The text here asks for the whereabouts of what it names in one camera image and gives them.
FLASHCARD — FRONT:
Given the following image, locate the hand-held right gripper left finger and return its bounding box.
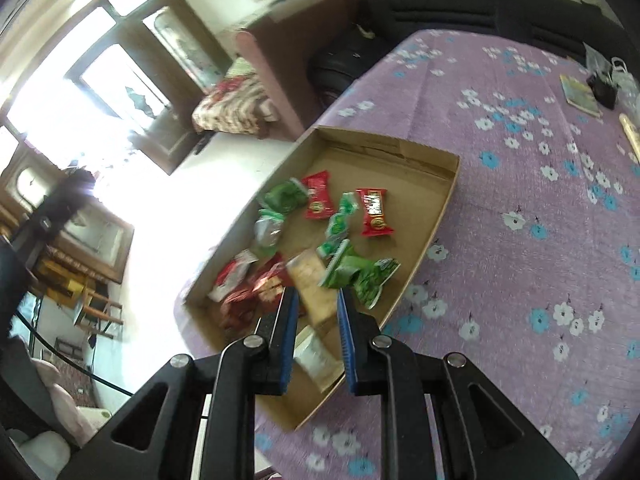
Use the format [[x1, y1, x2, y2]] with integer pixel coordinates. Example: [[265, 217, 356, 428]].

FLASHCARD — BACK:
[[57, 286, 301, 480]]

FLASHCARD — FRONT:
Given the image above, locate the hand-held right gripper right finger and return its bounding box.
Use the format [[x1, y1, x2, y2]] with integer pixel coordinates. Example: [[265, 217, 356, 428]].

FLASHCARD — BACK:
[[336, 289, 581, 480]]

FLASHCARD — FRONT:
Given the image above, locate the white biscuit packet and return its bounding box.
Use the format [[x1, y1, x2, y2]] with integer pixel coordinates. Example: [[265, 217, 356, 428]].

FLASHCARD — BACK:
[[292, 325, 346, 393]]

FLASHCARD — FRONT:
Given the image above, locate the dark red snack packet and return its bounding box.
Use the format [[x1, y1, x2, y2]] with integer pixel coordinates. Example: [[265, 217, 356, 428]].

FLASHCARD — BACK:
[[219, 285, 266, 333]]

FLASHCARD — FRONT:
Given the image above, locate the beige biscuit packet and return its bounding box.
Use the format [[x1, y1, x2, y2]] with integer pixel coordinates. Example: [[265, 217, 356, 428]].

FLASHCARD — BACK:
[[286, 251, 338, 328]]

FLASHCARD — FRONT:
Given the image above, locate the large green snack packet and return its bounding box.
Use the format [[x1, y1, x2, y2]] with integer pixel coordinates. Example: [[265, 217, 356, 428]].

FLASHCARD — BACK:
[[320, 255, 402, 309]]

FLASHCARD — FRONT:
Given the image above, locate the red and white snack packet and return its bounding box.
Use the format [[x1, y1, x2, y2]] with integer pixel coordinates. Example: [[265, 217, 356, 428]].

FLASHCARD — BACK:
[[207, 249, 259, 303]]

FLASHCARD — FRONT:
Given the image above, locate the green and white snack packet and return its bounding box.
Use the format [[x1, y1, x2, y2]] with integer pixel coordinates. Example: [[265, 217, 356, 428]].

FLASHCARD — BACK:
[[315, 239, 357, 273], [325, 191, 360, 242]]

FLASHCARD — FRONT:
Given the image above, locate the silvery green snack packet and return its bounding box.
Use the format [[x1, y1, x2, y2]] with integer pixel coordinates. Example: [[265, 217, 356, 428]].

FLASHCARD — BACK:
[[253, 209, 287, 258]]

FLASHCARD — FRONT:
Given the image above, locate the red snack packet yellow label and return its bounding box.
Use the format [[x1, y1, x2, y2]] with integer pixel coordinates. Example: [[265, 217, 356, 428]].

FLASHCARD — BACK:
[[355, 187, 396, 237], [301, 171, 337, 221]]

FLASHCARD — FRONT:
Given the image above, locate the cardboard box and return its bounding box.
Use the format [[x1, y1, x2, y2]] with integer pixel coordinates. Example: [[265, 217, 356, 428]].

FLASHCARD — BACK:
[[182, 125, 461, 431]]

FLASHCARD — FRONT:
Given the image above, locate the wooden mirror cabinet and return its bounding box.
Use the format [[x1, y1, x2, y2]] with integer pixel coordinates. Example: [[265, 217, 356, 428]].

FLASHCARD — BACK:
[[0, 142, 136, 311]]

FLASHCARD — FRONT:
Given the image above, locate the wooden stool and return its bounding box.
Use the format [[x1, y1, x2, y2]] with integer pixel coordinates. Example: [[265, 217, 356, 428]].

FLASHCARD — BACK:
[[74, 282, 125, 343]]

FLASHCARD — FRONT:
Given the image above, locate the wooden framed glass door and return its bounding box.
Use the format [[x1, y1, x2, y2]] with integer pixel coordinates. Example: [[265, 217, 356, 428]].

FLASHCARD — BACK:
[[65, 0, 236, 177]]

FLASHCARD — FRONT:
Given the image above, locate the pink cloth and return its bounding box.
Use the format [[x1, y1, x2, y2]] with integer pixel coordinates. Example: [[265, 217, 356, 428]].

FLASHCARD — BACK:
[[27, 359, 103, 448]]

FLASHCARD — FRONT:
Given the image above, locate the purple floral bedspread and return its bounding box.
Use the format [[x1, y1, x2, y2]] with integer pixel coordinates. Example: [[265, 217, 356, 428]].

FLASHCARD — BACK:
[[172, 27, 640, 480]]

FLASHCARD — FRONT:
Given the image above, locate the striped red blanket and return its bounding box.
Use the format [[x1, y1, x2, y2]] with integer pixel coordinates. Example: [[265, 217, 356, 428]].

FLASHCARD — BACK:
[[192, 57, 282, 140]]

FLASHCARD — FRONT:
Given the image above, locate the black bag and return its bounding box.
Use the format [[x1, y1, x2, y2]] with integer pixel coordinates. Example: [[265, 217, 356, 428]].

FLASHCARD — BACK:
[[307, 25, 398, 107]]

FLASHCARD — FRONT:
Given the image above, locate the brown sofa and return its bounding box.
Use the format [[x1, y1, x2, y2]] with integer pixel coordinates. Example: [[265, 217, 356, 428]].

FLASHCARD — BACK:
[[234, 0, 362, 143]]

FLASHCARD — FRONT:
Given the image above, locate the yellow green book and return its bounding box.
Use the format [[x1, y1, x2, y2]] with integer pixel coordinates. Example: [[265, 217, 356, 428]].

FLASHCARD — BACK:
[[559, 74, 603, 119]]

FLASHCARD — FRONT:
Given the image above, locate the yellow flat packet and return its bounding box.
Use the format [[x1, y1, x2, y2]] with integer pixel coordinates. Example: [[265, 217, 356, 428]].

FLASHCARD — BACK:
[[619, 112, 640, 167]]

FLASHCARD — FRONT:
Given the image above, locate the small black pouch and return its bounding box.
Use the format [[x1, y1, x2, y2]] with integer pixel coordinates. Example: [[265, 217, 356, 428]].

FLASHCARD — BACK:
[[586, 72, 622, 110]]

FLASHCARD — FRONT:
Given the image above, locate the black padded headboard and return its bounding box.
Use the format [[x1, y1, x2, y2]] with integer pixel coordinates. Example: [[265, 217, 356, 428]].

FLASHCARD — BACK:
[[365, 0, 623, 63]]

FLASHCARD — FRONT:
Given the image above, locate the white plastic bag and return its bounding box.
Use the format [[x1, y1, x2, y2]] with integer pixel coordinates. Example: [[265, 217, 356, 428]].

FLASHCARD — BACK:
[[610, 56, 640, 107]]

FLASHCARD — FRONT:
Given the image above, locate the black cable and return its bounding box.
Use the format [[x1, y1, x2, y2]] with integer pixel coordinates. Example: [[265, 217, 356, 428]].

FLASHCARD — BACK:
[[12, 307, 136, 397]]

